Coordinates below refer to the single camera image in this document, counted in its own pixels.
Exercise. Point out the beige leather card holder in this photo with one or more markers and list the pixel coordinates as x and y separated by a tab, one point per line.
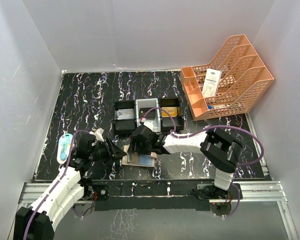
133	159

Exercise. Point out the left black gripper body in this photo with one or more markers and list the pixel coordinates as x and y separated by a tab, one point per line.
109	150

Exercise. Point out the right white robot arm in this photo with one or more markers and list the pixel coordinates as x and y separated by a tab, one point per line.
218	146

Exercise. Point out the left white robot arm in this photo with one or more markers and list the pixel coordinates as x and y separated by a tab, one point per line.
40	220

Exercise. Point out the black front base bar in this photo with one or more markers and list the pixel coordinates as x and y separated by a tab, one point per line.
161	194

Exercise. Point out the left black tray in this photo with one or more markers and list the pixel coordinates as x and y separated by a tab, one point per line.
124	120

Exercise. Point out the black tray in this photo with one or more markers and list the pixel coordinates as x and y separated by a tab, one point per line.
166	123
124	120

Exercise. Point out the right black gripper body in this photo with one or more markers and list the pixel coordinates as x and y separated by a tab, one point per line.
134	149

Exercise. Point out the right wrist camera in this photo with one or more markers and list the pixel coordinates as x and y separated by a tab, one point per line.
147	123

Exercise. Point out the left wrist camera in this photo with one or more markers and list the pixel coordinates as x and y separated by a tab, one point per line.
98	133

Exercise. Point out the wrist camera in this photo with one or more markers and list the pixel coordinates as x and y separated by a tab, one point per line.
98	133
147	123

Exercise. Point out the gold card in right tray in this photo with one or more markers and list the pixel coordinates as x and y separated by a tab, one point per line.
169	111

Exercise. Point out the white middle tray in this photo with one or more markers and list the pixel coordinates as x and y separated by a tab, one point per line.
142	106

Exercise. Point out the silver card in left tray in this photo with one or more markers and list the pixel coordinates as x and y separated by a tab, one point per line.
125	114

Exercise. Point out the white paper receipt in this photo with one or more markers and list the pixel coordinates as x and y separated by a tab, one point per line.
211	82

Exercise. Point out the aluminium frame rail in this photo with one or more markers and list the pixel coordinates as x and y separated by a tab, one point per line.
252	191

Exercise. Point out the orange plastic file organizer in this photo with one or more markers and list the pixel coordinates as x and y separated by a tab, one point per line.
244	79

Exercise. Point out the right black tray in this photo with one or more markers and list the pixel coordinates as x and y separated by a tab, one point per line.
166	123

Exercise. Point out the blue packaged item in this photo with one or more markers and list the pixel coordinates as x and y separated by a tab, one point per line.
63	150

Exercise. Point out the black card in white tray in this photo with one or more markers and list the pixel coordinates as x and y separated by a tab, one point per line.
146	112

